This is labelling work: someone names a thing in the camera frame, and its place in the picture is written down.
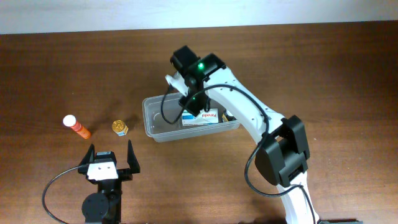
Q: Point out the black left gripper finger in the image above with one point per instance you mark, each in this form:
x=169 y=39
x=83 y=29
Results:
x=132 y=159
x=89 y=156

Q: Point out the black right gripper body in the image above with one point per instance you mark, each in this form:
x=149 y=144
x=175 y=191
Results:
x=193 y=101

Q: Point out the white blue medicine box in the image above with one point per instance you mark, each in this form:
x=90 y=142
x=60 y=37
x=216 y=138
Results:
x=203 y=118

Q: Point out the dark bottle white cap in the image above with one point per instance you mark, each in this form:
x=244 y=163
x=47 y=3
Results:
x=227 y=116

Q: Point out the clear plastic container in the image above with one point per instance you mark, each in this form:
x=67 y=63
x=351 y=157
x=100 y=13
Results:
x=162 y=131

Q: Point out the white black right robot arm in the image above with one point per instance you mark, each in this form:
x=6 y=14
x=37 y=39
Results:
x=278 y=165

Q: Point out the small gold lid balm jar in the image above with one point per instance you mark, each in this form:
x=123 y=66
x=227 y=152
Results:
x=119 y=127

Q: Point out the orange tablet tube white cap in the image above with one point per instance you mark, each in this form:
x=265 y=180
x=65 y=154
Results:
x=71 y=122

